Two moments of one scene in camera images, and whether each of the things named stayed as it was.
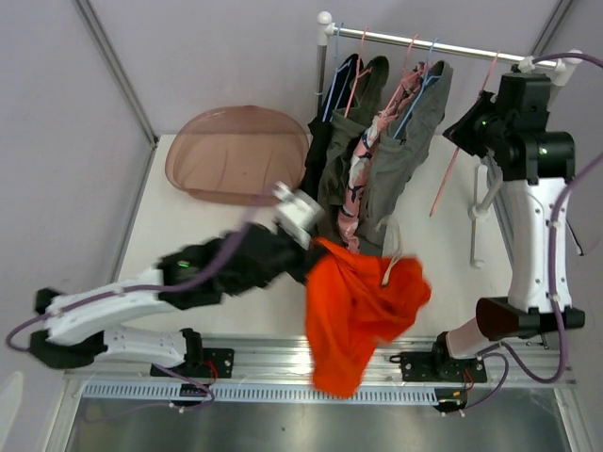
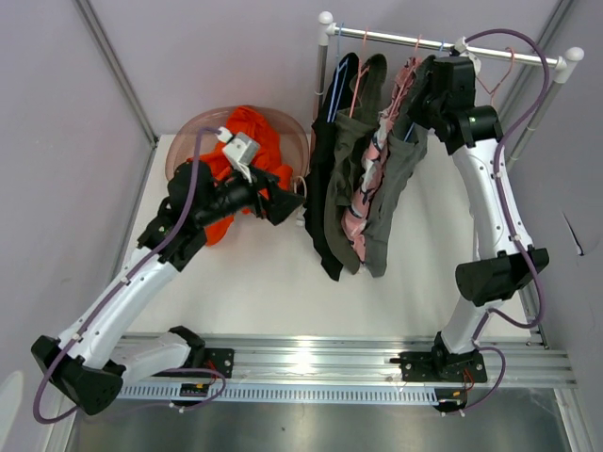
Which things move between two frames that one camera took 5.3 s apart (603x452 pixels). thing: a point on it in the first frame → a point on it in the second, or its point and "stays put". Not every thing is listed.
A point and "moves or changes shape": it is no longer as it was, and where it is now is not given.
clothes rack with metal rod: [562, 69] stays put
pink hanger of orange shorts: [455, 153] → [491, 91]
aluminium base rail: [278, 371] stays put
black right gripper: [460, 133] → [415, 112]
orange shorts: [353, 304] → [268, 160]
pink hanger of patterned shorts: [402, 77] moves or changes shape
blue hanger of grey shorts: [426, 79] moves or changes shape
